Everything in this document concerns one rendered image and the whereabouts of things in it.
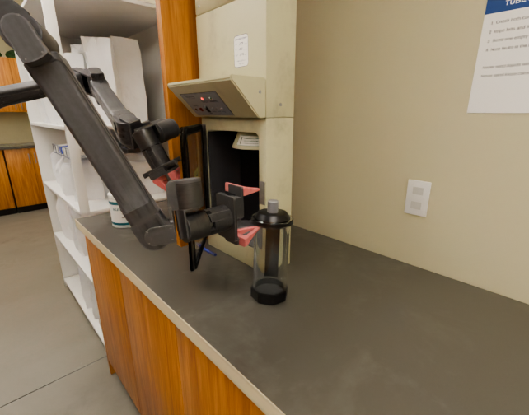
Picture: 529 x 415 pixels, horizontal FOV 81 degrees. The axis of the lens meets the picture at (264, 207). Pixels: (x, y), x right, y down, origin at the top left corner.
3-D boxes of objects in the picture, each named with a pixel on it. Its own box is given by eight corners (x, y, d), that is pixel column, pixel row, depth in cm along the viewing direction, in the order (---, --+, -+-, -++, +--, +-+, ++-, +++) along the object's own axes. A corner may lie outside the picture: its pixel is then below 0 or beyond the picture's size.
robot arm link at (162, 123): (121, 144, 90) (115, 116, 84) (152, 132, 98) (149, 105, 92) (150, 159, 85) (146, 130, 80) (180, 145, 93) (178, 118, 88)
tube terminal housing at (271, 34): (256, 228, 135) (255, 30, 112) (315, 251, 112) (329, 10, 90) (208, 244, 119) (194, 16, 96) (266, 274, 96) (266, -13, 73)
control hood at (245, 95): (200, 117, 105) (198, 85, 102) (266, 118, 82) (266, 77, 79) (169, 117, 97) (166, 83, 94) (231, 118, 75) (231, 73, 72)
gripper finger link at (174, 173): (170, 198, 93) (154, 170, 91) (191, 188, 93) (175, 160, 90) (164, 204, 87) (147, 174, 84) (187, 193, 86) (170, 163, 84)
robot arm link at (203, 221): (174, 241, 64) (188, 246, 59) (168, 209, 62) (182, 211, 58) (203, 233, 68) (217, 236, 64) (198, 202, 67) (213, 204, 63)
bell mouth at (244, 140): (260, 143, 113) (260, 128, 112) (297, 146, 101) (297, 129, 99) (221, 146, 102) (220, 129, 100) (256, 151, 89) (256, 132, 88)
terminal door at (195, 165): (208, 233, 116) (201, 123, 104) (193, 274, 86) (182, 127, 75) (205, 233, 116) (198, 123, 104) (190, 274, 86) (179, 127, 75)
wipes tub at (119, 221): (136, 216, 149) (133, 187, 145) (147, 223, 140) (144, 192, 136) (108, 223, 141) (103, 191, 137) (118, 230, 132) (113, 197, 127)
